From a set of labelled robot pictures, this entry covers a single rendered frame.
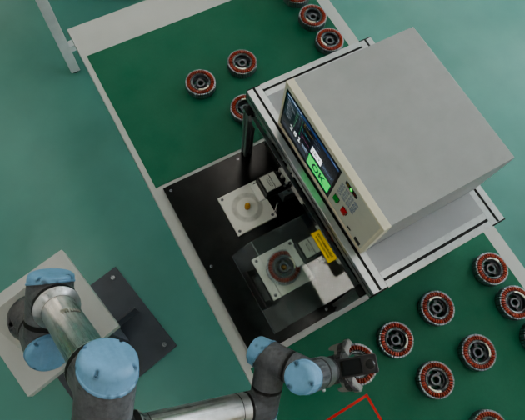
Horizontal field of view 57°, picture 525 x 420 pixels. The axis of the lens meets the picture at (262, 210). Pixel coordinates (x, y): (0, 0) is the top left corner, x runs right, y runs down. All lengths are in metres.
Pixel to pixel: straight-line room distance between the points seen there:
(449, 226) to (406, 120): 0.33
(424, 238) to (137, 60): 1.24
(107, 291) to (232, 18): 1.34
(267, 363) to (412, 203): 0.50
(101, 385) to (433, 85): 1.02
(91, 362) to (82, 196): 1.67
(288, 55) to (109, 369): 1.41
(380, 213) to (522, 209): 1.87
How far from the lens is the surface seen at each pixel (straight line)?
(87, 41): 2.07
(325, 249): 1.32
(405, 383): 1.66
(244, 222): 1.62
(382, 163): 1.17
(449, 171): 1.22
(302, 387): 1.12
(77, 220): 2.55
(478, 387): 1.76
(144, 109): 1.86
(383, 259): 1.30
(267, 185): 1.52
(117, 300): 2.38
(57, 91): 2.91
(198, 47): 2.00
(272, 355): 1.17
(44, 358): 1.41
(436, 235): 1.38
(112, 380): 0.97
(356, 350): 1.42
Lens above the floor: 2.32
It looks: 70 degrees down
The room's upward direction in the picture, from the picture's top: 12 degrees clockwise
